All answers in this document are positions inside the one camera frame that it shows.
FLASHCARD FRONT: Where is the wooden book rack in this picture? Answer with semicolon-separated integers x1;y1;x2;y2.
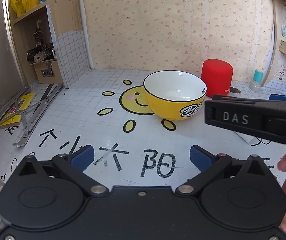
260;0;286;88

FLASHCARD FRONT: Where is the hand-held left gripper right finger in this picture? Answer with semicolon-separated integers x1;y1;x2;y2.
176;145;278;196

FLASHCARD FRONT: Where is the yellow book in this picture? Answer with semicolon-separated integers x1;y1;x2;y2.
0;92;36;130

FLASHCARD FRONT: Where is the yellow plastic toy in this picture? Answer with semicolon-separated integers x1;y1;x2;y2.
10;0;26;18

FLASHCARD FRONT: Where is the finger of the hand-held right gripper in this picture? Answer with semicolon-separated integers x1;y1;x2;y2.
212;94;286;105

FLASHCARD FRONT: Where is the yellow bowl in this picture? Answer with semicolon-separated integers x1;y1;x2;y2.
143;71;207;122

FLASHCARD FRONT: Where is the combination padlock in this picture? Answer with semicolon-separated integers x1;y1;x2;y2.
41;64;55;77

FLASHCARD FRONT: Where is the blue object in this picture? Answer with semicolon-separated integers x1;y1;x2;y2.
268;93;286;101

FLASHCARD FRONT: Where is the metal folding stand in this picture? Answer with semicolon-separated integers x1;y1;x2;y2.
0;83;64;147

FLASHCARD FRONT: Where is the metal clamp tool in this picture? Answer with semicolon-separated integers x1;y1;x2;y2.
26;21;56;65

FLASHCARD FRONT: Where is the red speaker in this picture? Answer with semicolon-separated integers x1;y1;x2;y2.
201;59;234;97

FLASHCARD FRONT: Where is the light wooden shelf unit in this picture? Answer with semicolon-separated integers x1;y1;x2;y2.
7;0;91;89

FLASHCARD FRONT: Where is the teal-capped bottle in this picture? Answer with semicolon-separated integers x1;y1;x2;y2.
249;69;264;92

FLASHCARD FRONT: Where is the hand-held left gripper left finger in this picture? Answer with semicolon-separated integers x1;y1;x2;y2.
13;145;108;196

